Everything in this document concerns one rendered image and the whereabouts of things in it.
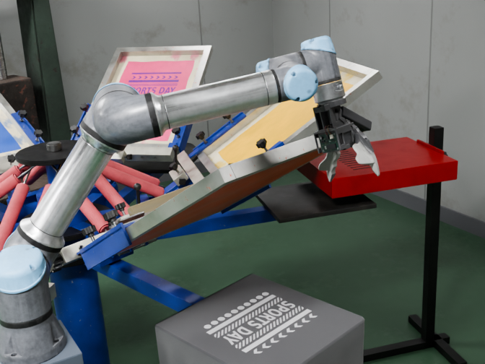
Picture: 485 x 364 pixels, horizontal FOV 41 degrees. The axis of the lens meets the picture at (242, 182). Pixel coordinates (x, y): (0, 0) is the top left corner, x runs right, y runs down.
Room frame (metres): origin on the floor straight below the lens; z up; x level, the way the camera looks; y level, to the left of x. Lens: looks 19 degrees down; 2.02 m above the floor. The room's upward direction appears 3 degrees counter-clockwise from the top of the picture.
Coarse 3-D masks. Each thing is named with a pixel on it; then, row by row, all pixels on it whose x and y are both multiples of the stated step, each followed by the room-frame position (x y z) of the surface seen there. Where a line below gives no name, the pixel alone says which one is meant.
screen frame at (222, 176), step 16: (288, 144) 1.62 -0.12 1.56; (304, 144) 1.65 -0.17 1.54; (240, 160) 1.50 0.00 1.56; (256, 160) 1.53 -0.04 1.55; (272, 160) 1.56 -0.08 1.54; (288, 160) 1.62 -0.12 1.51; (208, 176) 1.47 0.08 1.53; (224, 176) 1.44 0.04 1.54; (240, 176) 1.47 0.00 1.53; (192, 192) 1.52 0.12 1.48; (208, 192) 1.47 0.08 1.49; (160, 208) 1.61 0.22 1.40; (176, 208) 1.56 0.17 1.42; (224, 208) 2.26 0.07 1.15; (144, 224) 1.67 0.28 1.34; (160, 224) 1.67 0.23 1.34
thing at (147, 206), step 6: (186, 186) 2.07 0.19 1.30; (174, 192) 2.03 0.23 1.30; (180, 192) 2.04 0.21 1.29; (156, 198) 1.98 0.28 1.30; (162, 198) 1.99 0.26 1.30; (168, 198) 2.00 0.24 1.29; (138, 204) 1.93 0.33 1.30; (144, 204) 1.94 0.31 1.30; (150, 204) 1.95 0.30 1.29; (156, 204) 1.96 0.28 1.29; (132, 210) 1.90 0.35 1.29; (138, 210) 1.91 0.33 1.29; (144, 210) 1.93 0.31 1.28; (150, 210) 1.94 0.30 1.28
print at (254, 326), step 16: (256, 304) 1.88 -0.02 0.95; (272, 304) 1.88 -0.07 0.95; (288, 304) 1.87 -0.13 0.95; (224, 320) 1.79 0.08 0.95; (240, 320) 1.79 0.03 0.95; (256, 320) 1.78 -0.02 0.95; (272, 320) 1.78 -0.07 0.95; (288, 320) 1.77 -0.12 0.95; (304, 320) 1.77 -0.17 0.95; (224, 336) 1.70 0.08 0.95; (240, 336) 1.70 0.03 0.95; (256, 336) 1.69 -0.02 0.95; (272, 336) 1.69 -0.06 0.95; (256, 352) 1.61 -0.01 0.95
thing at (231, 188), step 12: (276, 168) 1.69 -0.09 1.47; (240, 180) 1.53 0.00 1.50; (252, 180) 1.68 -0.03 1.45; (216, 192) 1.54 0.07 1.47; (228, 192) 1.70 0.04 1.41; (204, 204) 1.72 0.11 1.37; (180, 216) 1.72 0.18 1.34; (192, 216) 1.91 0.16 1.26; (156, 228) 1.74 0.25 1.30; (168, 228) 1.94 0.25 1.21; (144, 240) 1.98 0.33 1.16
